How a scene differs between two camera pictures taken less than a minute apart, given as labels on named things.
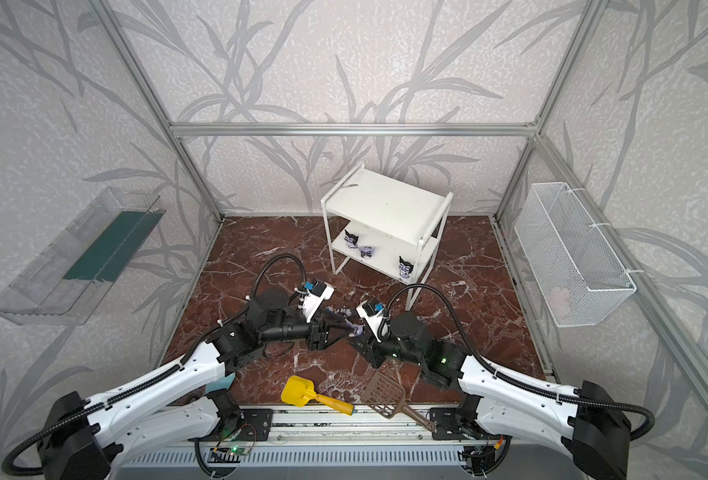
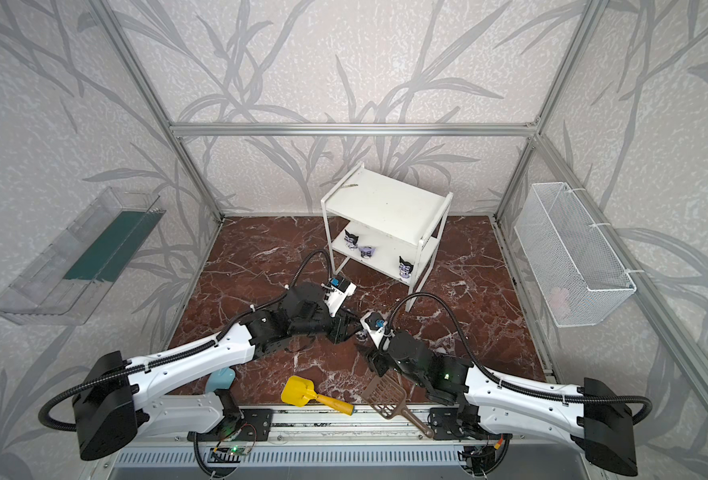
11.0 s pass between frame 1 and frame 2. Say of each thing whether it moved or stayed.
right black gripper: moved
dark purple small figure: stayed
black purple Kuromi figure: stayed
